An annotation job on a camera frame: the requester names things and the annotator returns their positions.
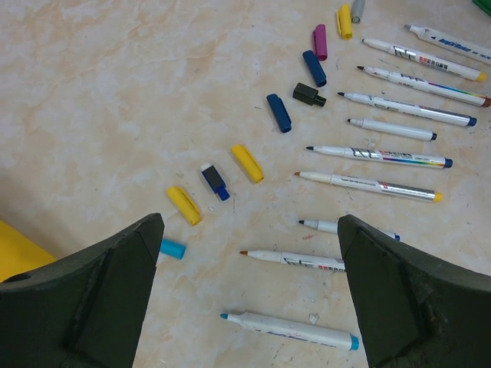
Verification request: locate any blue eraser-cap white marker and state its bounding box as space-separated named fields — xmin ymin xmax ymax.
xmin=298 ymin=219 xmax=400 ymax=241

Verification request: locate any navy marker cap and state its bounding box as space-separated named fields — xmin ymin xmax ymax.
xmin=302 ymin=50 xmax=327 ymax=87

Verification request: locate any dark green capped marker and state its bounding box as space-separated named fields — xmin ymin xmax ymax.
xmin=472 ymin=0 xmax=491 ymax=17

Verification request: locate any light blue marker cap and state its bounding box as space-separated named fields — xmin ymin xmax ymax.
xmin=160 ymin=238 xmax=186 ymax=260

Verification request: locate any yellow capped clear pen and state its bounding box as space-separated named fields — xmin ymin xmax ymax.
xmin=294 ymin=171 xmax=443 ymax=202

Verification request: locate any yellow slim marker cap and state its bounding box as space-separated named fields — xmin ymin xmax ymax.
xmin=336 ymin=4 xmax=353 ymax=40

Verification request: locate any navy capped white marker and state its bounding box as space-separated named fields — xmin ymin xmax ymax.
xmin=337 ymin=92 xmax=477 ymax=127

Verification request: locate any black eraser-cap white marker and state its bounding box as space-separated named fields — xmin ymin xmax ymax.
xmin=347 ymin=118 xmax=437 ymax=142

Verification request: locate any magenta marker cap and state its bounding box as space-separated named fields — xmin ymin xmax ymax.
xmin=312 ymin=24 xmax=328 ymax=61

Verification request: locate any magenta capped white marker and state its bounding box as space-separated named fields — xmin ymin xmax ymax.
xmin=357 ymin=66 xmax=490 ymax=107

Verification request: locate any dark blue marker cap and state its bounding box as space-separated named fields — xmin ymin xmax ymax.
xmin=266 ymin=94 xmax=292 ymax=133

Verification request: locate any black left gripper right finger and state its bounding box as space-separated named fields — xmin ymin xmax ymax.
xmin=338 ymin=215 xmax=490 ymax=367

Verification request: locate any yellow clear-pen cap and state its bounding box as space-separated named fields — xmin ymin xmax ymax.
xmin=231 ymin=144 xmax=264 ymax=183

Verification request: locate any yellow t-shirt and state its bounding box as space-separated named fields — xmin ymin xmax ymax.
xmin=0 ymin=221 xmax=56 ymax=281

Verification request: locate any grey marker cap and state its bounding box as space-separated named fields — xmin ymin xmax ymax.
xmin=351 ymin=0 xmax=365 ymax=24

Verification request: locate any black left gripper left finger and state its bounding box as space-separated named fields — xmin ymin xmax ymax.
xmin=1 ymin=213 xmax=164 ymax=367

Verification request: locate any dark blue capped marker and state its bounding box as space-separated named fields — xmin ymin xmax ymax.
xmin=306 ymin=146 xmax=453 ymax=169

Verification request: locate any black eraser cap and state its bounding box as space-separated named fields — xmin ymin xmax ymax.
xmin=292 ymin=83 xmax=327 ymax=107

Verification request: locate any yellow capped slim marker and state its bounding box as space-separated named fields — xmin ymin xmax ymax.
xmin=362 ymin=38 xmax=487 ymax=82

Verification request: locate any orange capped white marker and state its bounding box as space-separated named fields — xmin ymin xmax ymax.
xmin=404 ymin=25 xmax=490 ymax=65

